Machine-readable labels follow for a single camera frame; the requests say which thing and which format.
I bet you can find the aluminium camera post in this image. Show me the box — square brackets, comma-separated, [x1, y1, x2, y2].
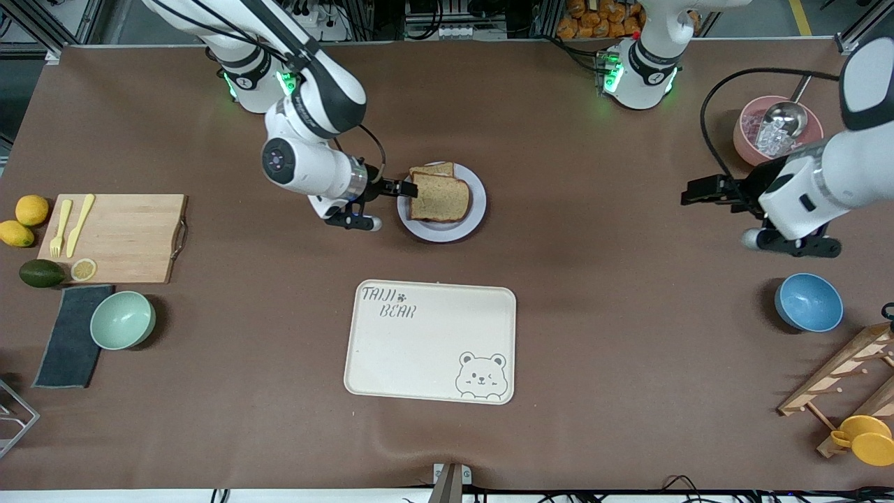
[427, 462, 472, 503]

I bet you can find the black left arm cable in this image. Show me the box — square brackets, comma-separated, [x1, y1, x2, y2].
[701, 68, 849, 210]

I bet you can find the dark grey cloth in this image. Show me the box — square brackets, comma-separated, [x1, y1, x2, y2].
[32, 284, 115, 389]

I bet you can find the mint green bowl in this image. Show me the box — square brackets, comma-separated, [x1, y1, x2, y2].
[90, 291, 156, 351]

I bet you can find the yellow lemon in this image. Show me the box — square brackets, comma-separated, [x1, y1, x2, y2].
[0, 220, 35, 248]
[15, 195, 50, 227]

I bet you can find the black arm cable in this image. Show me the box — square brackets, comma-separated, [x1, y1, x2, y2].
[150, 0, 387, 184]
[701, 68, 849, 210]

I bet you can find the yellow plastic knife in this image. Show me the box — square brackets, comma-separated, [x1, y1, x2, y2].
[66, 194, 96, 258]

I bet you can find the metal scoop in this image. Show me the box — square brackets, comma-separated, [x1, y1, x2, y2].
[761, 73, 813, 137]

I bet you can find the brown table mat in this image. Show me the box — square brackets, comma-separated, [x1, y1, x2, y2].
[0, 38, 894, 491]

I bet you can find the clear ice cube pile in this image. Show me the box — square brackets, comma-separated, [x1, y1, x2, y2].
[756, 122, 798, 157]

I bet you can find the wooden peg rack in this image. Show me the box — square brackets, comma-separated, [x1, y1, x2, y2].
[777, 323, 894, 458]

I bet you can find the cream bear print tray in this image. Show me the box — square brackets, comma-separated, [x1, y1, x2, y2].
[344, 279, 517, 405]

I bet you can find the orange snack bag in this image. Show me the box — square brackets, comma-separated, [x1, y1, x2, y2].
[557, 0, 643, 39]

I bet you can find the yellow cup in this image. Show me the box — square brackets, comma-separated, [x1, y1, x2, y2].
[830, 415, 894, 467]

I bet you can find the metal wire basket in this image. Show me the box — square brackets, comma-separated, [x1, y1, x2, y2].
[0, 379, 41, 458]

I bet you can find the blue bowl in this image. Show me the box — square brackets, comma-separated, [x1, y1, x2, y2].
[774, 272, 844, 333]

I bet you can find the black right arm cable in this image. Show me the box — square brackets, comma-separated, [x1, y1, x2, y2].
[150, 0, 387, 184]

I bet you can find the wooden cutting board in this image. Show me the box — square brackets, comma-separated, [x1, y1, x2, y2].
[37, 194, 189, 284]

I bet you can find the green avocado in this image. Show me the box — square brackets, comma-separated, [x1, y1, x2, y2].
[19, 259, 66, 289]

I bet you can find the pink bowl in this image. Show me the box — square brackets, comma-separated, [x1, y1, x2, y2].
[733, 96, 819, 168]

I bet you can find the lavender round plate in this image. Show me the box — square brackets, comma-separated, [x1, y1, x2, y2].
[397, 162, 487, 243]

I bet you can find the yellow plastic fork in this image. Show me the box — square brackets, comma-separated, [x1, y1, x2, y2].
[50, 200, 73, 258]

